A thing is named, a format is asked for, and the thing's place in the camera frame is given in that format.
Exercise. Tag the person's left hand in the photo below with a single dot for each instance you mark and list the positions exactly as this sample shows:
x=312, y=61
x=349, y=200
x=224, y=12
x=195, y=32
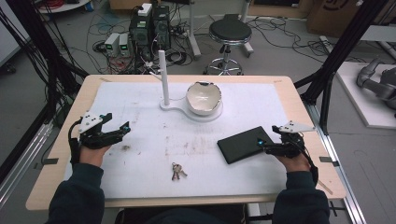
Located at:
x=93, y=155

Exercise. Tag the black tablet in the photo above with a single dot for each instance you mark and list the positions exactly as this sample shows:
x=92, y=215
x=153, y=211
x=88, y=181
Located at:
x=241, y=144

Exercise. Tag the bunch of metal keys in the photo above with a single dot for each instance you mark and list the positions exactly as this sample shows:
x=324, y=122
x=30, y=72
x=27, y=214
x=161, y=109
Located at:
x=177, y=171

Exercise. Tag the black round stool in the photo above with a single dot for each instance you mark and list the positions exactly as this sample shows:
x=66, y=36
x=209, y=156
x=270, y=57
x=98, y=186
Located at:
x=230, y=31

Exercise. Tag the person's right hand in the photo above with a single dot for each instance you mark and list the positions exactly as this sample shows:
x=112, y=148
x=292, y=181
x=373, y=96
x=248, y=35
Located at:
x=294, y=163

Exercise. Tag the black frame post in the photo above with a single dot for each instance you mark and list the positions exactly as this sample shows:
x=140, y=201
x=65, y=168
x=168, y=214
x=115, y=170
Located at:
x=342, y=49
x=40, y=40

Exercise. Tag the black tape piece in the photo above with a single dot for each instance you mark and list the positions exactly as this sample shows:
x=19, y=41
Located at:
x=328, y=160
x=49, y=161

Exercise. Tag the white floor board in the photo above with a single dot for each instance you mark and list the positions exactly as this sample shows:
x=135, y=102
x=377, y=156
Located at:
x=355, y=102

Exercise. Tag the white table mat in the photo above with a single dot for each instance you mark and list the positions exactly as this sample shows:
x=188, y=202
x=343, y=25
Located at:
x=149, y=161

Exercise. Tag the white stand with pole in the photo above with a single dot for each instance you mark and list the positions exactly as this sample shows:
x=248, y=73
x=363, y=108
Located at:
x=164, y=74

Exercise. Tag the white box on computer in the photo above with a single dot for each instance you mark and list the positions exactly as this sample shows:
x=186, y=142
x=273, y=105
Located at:
x=144, y=9

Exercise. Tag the wooden table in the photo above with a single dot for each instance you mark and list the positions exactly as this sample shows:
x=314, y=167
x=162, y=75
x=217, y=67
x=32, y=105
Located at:
x=311, y=174

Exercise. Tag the person's lap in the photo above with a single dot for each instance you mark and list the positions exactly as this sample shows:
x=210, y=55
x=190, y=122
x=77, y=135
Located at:
x=180, y=216

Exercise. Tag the brown cardboard box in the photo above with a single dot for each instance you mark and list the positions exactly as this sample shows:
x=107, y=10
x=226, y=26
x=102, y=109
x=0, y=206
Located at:
x=336, y=15

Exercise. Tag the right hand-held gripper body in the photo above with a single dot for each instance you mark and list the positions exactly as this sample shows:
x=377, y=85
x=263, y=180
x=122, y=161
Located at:
x=291, y=144

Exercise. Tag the white ceramic bowl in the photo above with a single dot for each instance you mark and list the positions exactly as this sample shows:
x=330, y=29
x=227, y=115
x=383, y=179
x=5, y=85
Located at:
x=204, y=98

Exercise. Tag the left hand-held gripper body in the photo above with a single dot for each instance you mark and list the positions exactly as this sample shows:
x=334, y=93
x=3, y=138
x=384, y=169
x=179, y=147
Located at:
x=93, y=137

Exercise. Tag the aluminium rail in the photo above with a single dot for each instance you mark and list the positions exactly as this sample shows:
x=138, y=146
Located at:
x=21, y=161
x=342, y=174

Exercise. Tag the black computer tower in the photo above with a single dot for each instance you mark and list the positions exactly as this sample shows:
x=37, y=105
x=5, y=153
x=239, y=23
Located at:
x=141, y=34
x=162, y=26

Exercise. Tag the grey power supply unit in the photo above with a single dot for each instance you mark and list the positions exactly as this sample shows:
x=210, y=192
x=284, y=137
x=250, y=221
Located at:
x=124, y=43
x=112, y=43

